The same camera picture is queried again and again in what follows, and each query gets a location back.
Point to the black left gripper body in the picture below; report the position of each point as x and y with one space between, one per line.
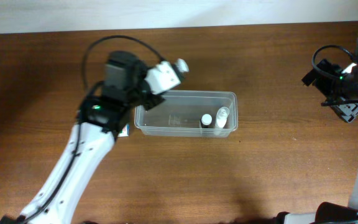
142 93

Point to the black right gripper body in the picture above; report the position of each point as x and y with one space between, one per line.
340 96

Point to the dark bottle white cap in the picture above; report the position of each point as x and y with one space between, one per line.
205 121

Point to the white spray bottle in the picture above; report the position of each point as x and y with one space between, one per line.
221 120

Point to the orange effervescent tablet tube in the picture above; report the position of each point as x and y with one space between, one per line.
182 66

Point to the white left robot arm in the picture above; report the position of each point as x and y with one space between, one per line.
101 116

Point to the clear plastic container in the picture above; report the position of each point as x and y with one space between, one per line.
179 115

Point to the white green medicine box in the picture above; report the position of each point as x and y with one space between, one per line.
124 131

